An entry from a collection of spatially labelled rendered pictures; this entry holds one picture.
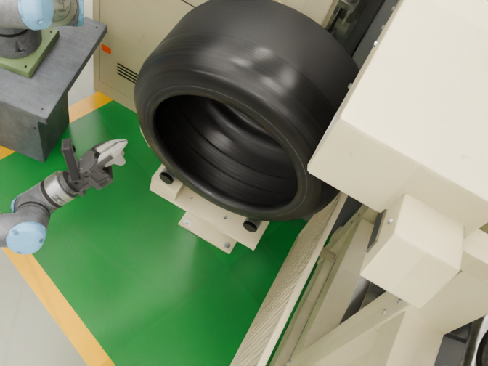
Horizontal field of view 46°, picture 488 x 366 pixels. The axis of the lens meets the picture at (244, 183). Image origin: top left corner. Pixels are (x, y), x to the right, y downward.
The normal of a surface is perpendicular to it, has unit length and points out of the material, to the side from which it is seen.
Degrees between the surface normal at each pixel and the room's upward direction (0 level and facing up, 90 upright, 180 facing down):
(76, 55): 0
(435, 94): 0
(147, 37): 90
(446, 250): 18
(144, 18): 90
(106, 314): 0
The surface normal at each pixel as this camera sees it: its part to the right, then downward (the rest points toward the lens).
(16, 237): 0.22, 0.54
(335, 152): -0.45, 0.73
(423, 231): 0.35, -0.67
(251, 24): -0.02, -0.58
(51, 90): 0.22, -0.47
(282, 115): 0.07, 0.29
